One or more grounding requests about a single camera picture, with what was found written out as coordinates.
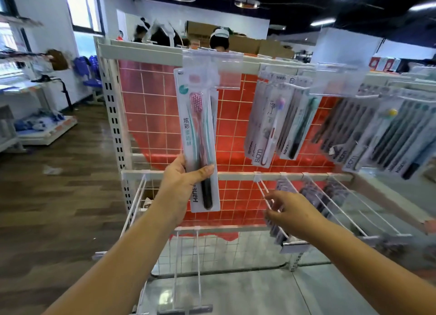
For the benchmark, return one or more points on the white hanging toothbrush pack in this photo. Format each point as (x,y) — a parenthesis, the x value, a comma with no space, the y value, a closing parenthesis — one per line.
(253,120)

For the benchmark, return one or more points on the ceiling strip light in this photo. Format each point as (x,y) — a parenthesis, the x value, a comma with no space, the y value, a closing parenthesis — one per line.
(322,22)
(423,6)

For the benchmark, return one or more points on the person's right forearm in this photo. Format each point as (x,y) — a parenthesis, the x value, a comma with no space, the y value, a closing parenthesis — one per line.
(368,274)

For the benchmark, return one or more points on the person's left hand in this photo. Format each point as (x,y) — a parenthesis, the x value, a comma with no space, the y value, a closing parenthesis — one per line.
(172,188)

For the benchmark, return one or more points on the white metal display rack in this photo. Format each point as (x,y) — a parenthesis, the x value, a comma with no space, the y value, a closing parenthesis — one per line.
(114,107)

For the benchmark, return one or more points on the brown bag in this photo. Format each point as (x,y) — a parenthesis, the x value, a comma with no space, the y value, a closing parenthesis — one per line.
(58,60)

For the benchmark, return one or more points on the red tiled backing panel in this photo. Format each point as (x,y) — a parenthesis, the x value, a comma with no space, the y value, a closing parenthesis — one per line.
(150,96)

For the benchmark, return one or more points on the window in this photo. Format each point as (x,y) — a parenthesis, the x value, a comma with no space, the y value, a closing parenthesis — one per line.
(83,8)

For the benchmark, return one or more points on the red and white boxes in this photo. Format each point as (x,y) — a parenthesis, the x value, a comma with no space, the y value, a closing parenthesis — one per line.
(385,63)

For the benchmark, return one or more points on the low white display platform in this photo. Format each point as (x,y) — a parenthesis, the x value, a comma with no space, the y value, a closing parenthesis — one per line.
(44,130)

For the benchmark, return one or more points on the person's left forearm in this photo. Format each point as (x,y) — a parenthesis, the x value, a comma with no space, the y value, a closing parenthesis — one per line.
(115,274)

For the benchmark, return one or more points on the person's right hand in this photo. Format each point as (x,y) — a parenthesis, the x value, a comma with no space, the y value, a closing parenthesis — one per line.
(298,216)

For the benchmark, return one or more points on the clear plastic price tag holder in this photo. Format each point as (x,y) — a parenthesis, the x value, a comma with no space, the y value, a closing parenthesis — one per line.
(340,81)
(224,69)

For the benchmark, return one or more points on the bunch of dark hanging packets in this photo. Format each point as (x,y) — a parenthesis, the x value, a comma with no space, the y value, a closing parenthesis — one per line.
(327,194)

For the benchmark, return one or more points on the person's right fingers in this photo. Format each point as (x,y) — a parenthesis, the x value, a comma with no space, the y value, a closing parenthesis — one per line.
(277,197)

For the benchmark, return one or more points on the dark green toothbrush pack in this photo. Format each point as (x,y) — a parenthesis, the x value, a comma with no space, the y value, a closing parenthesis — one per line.
(301,124)

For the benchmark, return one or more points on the pink-headed toothbrush pack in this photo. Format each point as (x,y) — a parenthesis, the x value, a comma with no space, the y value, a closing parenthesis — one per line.
(197,120)

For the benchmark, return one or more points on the white shelf unit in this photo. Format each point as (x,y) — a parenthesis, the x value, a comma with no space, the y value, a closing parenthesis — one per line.
(13,86)

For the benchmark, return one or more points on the stack of brown cardboard boxes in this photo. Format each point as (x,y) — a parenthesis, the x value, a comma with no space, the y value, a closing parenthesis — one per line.
(245,44)

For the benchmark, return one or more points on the blue chairs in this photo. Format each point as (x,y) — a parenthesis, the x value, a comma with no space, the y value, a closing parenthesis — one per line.
(88,73)

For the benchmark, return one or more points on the person's left thumb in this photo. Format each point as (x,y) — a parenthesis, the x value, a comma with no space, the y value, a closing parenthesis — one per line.
(201,173)

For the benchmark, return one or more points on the scrap of paper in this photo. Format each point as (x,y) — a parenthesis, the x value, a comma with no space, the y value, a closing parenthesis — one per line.
(52,170)

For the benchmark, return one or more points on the row of dark toothbrush packs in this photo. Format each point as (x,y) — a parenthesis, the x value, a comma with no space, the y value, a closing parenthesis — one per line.
(381,134)

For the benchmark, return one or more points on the purple-headed toothbrush pack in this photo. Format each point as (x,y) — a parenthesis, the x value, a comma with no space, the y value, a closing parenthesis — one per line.
(272,127)

